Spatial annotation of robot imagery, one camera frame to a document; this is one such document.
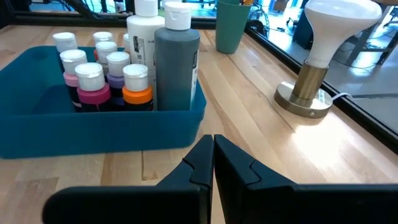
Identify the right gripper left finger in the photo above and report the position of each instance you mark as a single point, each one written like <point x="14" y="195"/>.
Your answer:
<point x="155" y="205"/>

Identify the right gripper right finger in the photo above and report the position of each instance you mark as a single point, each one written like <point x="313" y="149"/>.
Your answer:
<point x="280" y="205"/>

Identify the teal plastic tray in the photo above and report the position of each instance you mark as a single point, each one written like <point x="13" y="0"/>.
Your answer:
<point x="93" y="133"/>

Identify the small maroon paint bottle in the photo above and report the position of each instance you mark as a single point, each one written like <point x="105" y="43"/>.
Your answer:
<point x="93" y="95"/>

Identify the small purple paint bottle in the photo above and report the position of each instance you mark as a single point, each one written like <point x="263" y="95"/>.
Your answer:
<point x="116" y="81"/>

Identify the large grey paint bottle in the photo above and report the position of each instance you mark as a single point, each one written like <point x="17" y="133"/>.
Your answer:
<point x="175" y="68"/>

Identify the small pink paint bottle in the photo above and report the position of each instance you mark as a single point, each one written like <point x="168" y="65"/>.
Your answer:
<point x="71" y="79"/>

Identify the large white paint bottle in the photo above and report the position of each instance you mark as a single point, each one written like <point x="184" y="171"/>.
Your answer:
<point x="143" y="34"/>

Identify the green plastic cup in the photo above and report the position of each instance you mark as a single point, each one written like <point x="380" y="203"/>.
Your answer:
<point x="231" y="28"/>

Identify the white dome lamp silver base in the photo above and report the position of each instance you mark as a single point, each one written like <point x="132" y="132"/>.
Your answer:
<point x="311" y="77"/>

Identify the black aluminium table frame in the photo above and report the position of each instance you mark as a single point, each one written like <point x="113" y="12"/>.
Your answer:
<point x="357" y="119"/>

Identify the grey desk frame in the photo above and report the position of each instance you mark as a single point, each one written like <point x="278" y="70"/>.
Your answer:
<point x="367" y="37"/>

